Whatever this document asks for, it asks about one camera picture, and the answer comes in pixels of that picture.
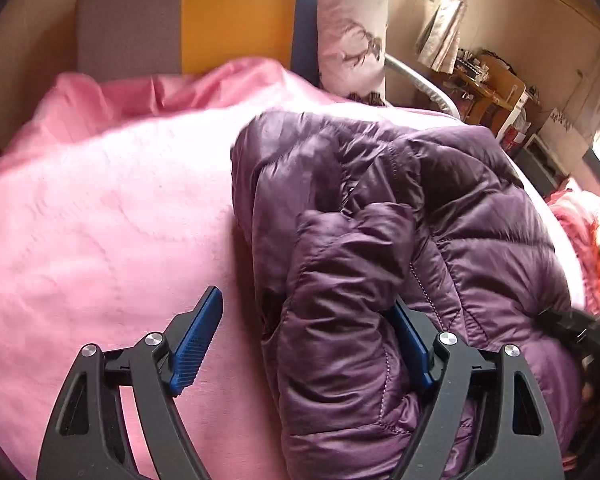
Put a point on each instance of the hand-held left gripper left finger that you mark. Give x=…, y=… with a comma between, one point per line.
x=195, y=347

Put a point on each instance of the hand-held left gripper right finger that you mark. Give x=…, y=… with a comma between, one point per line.
x=415, y=350

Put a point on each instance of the purple down jacket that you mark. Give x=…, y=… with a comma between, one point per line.
x=380, y=210

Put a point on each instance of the red patterned cloth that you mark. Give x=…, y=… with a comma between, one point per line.
x=592, y=230

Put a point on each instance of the pink bed sheet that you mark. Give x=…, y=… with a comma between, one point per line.
x=105, y=200

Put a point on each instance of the white storage shelf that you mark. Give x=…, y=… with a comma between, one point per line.
x=522, y=135

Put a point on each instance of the wooden desk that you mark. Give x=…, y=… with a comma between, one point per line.
x=495, y=85

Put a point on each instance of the pink deer print pillow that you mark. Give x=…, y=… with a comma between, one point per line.
x=352, y=35

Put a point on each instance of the beige floral curtain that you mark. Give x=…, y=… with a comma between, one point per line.
x=447, y=20

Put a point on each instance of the grey yellow blue headboard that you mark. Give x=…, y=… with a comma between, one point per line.
x=230, y=15

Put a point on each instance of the grey curved bed rail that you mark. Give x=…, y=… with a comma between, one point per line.
x=425, y=82

